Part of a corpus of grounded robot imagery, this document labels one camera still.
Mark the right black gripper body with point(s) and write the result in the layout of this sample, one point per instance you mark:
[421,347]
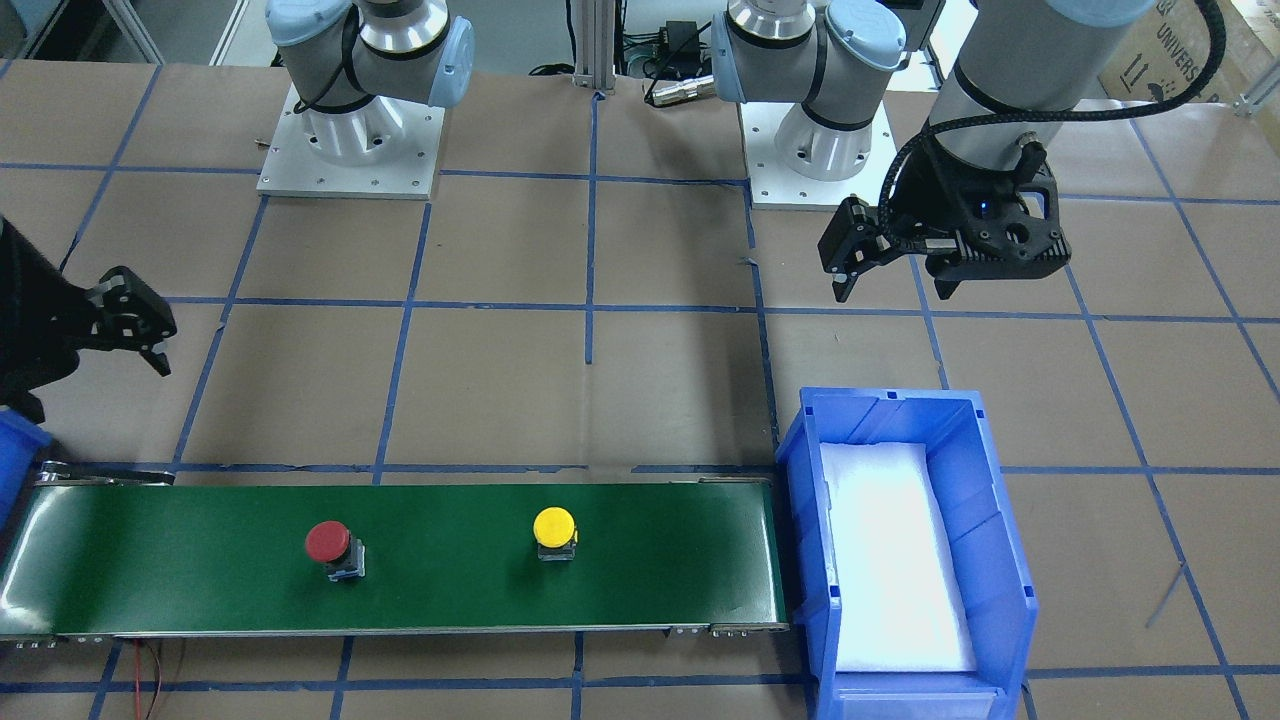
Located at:
[48,318]

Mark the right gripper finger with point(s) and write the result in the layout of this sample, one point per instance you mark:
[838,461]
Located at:
[128,315]

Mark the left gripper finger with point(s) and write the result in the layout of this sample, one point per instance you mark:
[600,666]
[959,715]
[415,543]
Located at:
[851,245]
[946,285]

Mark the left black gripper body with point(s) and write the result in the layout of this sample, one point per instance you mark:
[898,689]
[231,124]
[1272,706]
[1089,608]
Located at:
[928,195]

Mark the red push button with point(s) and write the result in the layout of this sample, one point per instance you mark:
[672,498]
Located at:
[333,545]

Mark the yellow push button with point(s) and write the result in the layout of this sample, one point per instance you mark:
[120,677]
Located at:
[556,534]

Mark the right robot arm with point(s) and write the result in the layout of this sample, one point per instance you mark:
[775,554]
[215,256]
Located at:
[370,81]

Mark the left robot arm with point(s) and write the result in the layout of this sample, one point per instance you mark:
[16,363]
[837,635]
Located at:
[1021,71]

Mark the blue destination bin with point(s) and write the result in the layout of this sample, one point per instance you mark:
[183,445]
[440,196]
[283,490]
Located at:
[21,442]

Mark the blue source bin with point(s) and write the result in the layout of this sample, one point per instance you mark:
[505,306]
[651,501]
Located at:
[998,596]

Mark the green conveyor belt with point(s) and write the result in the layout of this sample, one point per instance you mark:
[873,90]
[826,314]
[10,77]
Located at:
[186,561]

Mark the cardboard box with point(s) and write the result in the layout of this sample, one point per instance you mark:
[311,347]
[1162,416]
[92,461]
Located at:
[1168,47]

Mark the black power adapter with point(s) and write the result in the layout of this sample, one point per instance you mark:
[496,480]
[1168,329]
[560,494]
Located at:
[679,40]

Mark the white foam pad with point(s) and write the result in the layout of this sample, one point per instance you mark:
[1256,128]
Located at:
[901,603]

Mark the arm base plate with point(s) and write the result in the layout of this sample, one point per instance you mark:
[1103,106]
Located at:
[825,170]
[386,150]

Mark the aluminium frame post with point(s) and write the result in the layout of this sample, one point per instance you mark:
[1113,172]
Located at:
[596,30]

